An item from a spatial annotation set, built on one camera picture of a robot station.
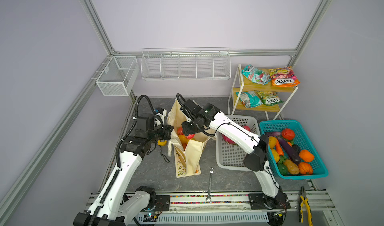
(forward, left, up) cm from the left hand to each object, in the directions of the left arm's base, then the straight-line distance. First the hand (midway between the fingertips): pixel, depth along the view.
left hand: (172, 129), depth 74 cm
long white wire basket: (+47, -9, +6) cm, 48 cm away
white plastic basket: (-7, -32, -23) cm, 40 cm away
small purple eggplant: (+5, -61, -20) cm, 65 cm away
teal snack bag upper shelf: (+25, -47, +12) cm, 54 cm away
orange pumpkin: (-18, -69, -18) cm, 73 cm away
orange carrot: (-5, -61, -20) cm, 65 cm away
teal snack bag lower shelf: (+22, -47, -5) cm, 53 cm away
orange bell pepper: (-13, -70, -14) cm, 73 cm away
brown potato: (-17, -63, -19) cm, 68 cm away
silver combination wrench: (-15, -19, -23) cm, 33 cm away
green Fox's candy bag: (+22, -60, -5) cm, 64 cm away
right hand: (+1, -7, -5) cm, 9 cm away
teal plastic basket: (-3, -75, -18) cm, 77 cm away
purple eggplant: (-9, -66, -18) cm, 69 cm away
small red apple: (-3, -9, -3) cm, 10 cm away
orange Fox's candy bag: (+22, -61, +12) cm, 66 cm away
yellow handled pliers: (-32, -64, -22) cm, 74 cm away
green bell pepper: (-17, -57, -19) cm, 63 cm away
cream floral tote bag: (-12, -7, -12) cm, 19 cm away
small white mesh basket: (+43, +39, 0) cm, 58 cm away
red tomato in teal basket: (+2, -69, -17) cm, 71 cm away
